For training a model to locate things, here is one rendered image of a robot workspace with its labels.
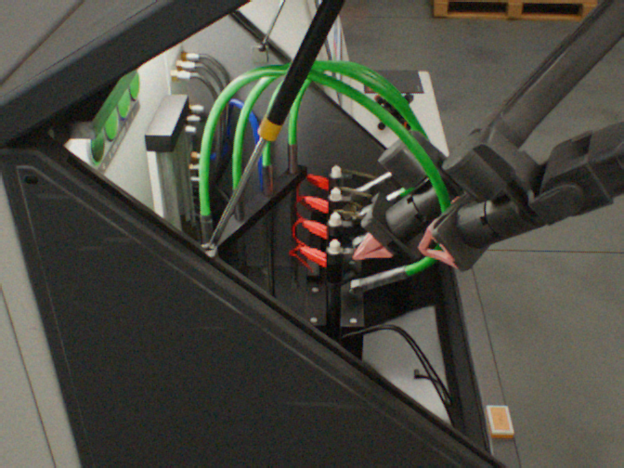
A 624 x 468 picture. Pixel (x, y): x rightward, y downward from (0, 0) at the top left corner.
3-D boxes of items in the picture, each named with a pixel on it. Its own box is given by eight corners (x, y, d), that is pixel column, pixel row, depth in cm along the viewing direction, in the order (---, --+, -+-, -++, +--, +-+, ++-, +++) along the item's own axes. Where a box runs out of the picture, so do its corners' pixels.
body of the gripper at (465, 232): (426, 233, 89) (464, 217, 83) (471, 187, 95) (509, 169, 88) (459, 274, 90) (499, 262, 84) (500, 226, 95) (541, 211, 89)
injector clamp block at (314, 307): (360, 392, 126) (364, 325, 118) (303, 390, 126) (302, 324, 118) (357, 272, 154) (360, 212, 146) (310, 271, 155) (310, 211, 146)
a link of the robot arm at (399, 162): (503, 162, 100) (484, 159, 109) (448, 100, 99) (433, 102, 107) (440, 222, 101) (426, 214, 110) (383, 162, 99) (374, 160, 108)
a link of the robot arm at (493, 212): (547, 235, 80) (565, 200, 83) (504, 193, 79) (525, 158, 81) (504, 249, 86) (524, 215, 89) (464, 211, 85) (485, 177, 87)
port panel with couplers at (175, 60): (200, 211, 133) (183, 45, 116) (181, 211, 133) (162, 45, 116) (211, 175, 144) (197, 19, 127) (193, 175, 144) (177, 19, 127)
